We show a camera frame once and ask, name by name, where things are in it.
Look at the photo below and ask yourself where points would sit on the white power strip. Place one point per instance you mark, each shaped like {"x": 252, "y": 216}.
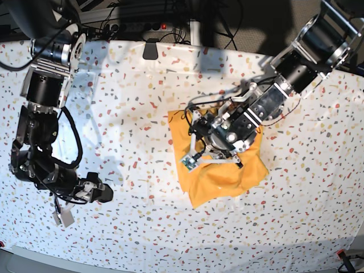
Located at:
{"x": 141, "y": 27}

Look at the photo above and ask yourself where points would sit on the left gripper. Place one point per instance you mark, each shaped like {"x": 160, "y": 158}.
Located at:
{"x": 221, "y": 144}

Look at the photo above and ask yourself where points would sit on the aluminium frame post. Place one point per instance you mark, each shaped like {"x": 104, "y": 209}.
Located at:
{"x": 195, "y": 32}

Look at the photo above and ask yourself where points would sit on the white terrazzo pattern tablecloth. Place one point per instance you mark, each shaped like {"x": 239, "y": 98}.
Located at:
{"x": 307, "y": 208}

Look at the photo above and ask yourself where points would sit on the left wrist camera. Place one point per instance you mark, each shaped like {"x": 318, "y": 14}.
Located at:
{"x": 189, "y": 162}

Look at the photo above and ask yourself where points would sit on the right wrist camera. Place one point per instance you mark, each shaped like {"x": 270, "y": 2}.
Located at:
{"x": 64, "y": 218}

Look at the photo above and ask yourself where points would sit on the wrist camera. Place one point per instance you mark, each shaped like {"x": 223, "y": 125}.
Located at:
{"x": 64, "y": 218}
{"x": 189, "y": 162}

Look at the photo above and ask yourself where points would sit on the yellow T-shirt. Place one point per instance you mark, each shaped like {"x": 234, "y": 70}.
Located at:
{"x": 209, "y": 181}

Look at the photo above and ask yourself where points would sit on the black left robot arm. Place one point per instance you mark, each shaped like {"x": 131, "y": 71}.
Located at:
{"x": 321, "y": 46}

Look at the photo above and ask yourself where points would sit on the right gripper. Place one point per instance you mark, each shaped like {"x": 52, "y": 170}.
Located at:
{"x": 67, "y": 186}

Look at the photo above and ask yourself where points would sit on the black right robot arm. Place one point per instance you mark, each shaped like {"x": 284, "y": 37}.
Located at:
{"x": 54, "y": 29}

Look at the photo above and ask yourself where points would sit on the black table clamp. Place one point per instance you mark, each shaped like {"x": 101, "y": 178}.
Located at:
{"x": 150, "y": 49}

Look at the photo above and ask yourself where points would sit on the red black clamp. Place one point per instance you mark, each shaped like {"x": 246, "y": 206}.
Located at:
{"x": 346, "y": 266}

